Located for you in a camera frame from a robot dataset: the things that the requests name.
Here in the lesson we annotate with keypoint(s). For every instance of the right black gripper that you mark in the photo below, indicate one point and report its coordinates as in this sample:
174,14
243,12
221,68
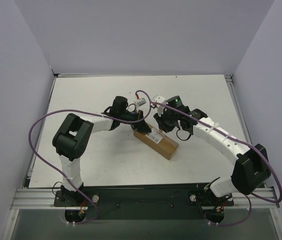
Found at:
165,120

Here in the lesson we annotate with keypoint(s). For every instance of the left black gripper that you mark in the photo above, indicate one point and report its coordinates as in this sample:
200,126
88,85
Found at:
137,121

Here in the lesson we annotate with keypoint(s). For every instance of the brown cardboard express box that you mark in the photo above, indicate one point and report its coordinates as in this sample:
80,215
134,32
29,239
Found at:
158,141

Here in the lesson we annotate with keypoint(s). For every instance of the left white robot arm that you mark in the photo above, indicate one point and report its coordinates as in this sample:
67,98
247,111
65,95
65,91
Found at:
74,133

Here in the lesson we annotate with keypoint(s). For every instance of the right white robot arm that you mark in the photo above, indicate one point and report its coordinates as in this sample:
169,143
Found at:
250,169

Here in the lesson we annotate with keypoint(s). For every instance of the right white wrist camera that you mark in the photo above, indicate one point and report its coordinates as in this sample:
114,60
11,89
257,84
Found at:
157,103

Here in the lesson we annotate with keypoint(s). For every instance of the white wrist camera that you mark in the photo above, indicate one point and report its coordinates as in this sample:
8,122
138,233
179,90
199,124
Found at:
139,102
157,103

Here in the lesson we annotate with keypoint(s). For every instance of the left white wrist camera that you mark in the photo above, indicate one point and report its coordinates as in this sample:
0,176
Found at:
139,102

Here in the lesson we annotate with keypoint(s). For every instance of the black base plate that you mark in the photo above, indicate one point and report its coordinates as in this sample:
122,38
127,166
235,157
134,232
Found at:
183,201

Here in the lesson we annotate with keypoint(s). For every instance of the aluminium frame rail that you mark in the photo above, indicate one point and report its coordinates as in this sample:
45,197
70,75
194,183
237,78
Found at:
43,199

